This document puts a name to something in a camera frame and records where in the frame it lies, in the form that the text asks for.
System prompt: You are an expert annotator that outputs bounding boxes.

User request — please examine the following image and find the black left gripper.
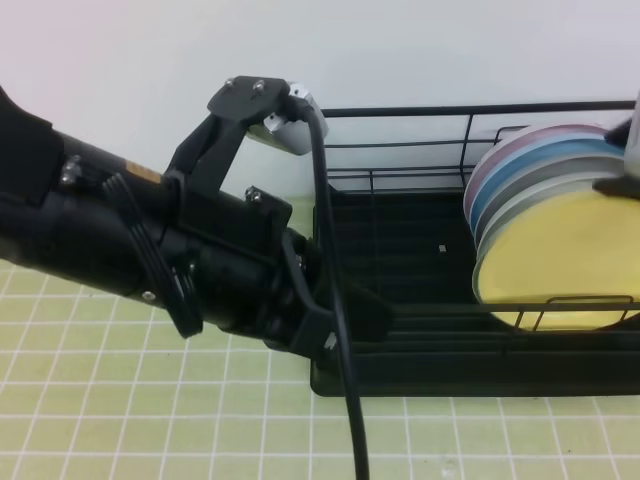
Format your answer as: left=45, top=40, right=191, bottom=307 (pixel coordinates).
left=189, top=227, right=396, bottom=371

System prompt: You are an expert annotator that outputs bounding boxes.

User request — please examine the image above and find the yellow round plate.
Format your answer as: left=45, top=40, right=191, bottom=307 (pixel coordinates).
left=472, top=189, right=639, bottom=304

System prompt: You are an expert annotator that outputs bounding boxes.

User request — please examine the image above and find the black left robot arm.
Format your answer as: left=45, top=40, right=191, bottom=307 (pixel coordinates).
left=1, top=76, right=393, bottom=359

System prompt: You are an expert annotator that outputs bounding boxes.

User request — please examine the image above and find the pink plate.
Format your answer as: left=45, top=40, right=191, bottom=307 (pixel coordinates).
left=463, top=124, right=622, bottom=220

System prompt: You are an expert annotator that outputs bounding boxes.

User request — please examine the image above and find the blue plate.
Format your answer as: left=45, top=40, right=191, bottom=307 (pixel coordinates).
left=464, top=134, right=622, bottom=235

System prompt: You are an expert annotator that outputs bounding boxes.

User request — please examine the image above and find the grey plate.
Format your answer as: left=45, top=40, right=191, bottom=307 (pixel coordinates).
left=468, top=153, right=623, bottom=242

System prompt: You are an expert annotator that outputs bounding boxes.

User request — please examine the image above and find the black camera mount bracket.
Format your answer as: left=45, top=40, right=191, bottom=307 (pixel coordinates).
left=165, top=76, right=290, bottom=199

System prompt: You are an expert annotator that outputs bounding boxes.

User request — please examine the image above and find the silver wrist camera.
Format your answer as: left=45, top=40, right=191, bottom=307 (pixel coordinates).
left=247, top=82, right=329, bottom=156

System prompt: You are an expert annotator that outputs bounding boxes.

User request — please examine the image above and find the black wire dish rack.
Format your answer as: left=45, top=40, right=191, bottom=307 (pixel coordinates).
left=324, top=100, right=639, bottom=397

